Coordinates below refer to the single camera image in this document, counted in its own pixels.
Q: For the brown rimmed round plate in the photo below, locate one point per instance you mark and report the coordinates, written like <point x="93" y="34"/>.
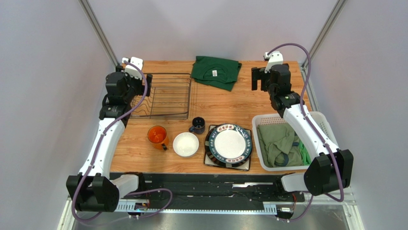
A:
<point x="210" y="156"/>

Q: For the blue mug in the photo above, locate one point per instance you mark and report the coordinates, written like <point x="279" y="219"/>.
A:
<point x="198" y="126"/>

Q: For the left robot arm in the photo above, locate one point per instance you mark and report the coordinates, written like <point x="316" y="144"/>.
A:
<point x="91" y="189"/>

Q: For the square floral plate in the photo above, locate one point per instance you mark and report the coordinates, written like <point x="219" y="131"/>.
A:
<point x="211" y="161"/>

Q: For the aluminium frame post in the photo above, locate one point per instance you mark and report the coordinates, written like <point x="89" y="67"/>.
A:
<point x="331" y="19"/>
<point x="88" y="10"/>

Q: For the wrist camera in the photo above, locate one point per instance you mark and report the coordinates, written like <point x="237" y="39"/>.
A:
<point x="129" y="66"/>
<point x="273" y="58"/>

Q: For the black wire dish rack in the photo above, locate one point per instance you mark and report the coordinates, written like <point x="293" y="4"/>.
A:
<point x="170" y="95"/>

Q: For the left aluminium frame post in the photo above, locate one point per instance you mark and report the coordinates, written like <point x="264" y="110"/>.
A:
<point x="88" y="10"/>

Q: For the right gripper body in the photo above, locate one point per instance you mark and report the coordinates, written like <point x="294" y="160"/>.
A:
<point x="259" y="78"/>

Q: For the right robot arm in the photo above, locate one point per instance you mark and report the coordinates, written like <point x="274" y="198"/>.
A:
<point x="331" y="167"/>

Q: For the orange mug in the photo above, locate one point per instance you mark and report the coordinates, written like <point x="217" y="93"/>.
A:
<point x="158" y="137"/>

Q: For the dark green folded shirt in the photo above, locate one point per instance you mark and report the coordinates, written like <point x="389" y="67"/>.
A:
<point x="217" y="72"/>

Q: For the white laundry basket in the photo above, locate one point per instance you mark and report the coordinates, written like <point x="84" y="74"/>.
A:
<point x="268" y="120"/>

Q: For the olive green shirt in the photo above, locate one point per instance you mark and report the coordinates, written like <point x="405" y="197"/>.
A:
<point x="279" y="145"/>

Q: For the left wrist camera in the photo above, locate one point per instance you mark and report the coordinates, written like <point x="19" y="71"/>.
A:
<point x="129" y="66"/>

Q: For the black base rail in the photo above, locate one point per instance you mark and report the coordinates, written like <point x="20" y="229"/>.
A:
<point x="213" y="192"/>

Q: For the green rimmed round plate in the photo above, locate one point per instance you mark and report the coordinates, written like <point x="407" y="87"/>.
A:
<point x="229" y="143"/>

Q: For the white ribbed bowl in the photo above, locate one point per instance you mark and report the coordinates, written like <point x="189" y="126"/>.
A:
<point x="186" y="144"/>

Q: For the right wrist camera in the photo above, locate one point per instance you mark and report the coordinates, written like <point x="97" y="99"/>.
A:
<point x="273" y="58"/>

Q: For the right aluminium frame post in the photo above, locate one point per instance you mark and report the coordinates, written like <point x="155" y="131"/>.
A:
<point x="331" y="19"/>

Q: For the bright green cloth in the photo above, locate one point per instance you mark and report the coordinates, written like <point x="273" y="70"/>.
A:
<point x="304" y="154"/>

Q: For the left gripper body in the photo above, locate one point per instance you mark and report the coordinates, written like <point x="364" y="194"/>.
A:
<point x="136" y="86"/>

